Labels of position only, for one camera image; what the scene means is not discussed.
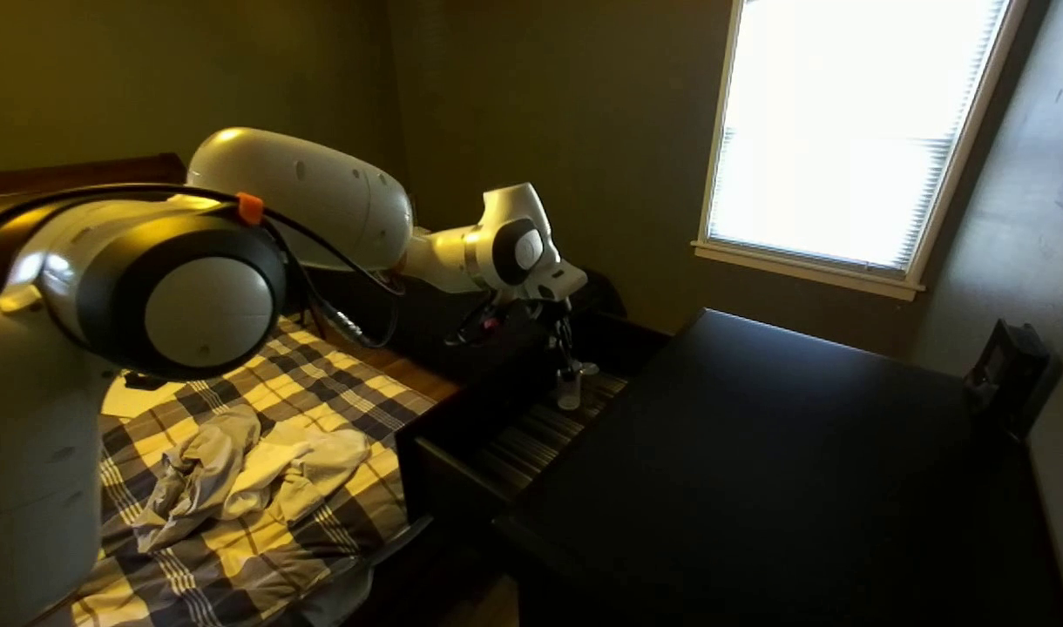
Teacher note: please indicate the black device on dresser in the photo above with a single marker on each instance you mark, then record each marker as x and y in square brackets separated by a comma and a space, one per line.
[1011, 382]

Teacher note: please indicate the plaid yellow grey bed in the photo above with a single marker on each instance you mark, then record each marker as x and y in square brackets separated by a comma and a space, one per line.
[310, 573]

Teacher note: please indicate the bright window white frame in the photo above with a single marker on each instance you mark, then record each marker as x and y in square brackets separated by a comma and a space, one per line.
[841, 133]

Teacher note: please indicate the clear glass jar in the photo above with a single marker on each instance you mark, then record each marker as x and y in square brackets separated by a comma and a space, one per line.
[572, 385]

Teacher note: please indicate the books in drawer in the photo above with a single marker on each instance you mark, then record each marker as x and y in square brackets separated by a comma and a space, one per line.
[543, 432]

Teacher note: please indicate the white crumpled clothes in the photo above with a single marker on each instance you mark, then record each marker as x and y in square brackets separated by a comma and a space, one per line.
[243, 470]

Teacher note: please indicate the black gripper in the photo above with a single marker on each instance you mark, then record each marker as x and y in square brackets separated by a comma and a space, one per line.
[534, 322]

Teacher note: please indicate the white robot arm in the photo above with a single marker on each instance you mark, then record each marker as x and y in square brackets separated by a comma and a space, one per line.
[190, 279]

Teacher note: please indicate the black wooden dresser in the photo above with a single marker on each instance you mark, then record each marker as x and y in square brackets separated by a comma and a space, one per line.
[771, 480]

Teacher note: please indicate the black top drawer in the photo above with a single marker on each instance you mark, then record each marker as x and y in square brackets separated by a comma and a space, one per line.
[441, 452]

